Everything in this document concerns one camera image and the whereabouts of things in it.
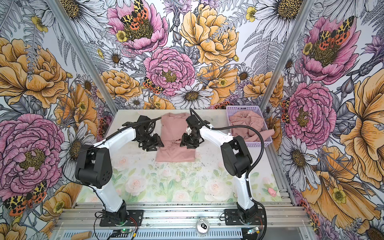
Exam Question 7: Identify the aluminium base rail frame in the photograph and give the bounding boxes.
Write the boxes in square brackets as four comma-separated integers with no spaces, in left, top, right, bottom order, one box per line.
[51,191,316,240]

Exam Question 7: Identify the right small circuit board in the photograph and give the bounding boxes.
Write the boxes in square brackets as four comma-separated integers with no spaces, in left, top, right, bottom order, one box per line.
[246,227,261,236]

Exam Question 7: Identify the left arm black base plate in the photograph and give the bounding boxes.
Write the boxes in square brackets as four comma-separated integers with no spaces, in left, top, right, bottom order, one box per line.
[99,210,144,227]

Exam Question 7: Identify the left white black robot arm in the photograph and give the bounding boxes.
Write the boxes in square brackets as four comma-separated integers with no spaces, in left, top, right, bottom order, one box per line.
[75,116,164,227]

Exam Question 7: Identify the aluminium corner post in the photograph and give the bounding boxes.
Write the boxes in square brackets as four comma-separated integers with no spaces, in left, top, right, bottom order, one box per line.
[259,0,316,111]
[47,1,119,115]

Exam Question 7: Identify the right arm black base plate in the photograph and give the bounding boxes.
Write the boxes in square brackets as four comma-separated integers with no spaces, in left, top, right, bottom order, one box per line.
[224,209,267,226]

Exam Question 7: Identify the lilac perforated plastic basket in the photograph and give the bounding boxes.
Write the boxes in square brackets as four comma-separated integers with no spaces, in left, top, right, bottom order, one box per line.
[226,106,272,148]

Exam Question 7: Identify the wooden cork block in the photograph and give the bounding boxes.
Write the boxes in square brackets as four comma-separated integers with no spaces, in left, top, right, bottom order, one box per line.
[71,231,93,240]

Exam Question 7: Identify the pink pixel-print t-shirt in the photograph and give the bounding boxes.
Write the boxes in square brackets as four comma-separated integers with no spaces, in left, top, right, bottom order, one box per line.
[156,113,196,163]

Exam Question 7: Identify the pink garments in basket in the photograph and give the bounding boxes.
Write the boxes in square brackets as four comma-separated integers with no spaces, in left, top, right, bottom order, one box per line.
[229,110,275,142]

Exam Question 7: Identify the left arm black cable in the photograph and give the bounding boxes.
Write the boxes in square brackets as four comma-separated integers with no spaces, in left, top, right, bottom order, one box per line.
[61,116,162,235]

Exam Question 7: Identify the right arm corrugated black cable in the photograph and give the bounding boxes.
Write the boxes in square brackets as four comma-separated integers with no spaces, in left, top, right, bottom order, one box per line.
[188,107,268,240]

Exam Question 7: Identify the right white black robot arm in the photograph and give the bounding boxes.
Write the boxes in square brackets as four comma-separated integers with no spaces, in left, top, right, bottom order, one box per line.
[180,115,259,224]

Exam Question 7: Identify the aluminium corner post right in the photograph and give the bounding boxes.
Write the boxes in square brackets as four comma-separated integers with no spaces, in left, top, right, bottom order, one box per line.
[259,0,316,111]

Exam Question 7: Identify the small green circuit board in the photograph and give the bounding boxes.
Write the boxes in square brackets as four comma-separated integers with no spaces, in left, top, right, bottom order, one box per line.
[110,229,138,238]

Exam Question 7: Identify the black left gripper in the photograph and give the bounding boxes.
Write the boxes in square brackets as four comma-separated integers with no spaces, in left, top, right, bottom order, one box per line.
[134,131,164,152]

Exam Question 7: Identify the aluminium corner post left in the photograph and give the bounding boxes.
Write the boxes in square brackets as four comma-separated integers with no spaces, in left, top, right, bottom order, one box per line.
[47,1,119,115]

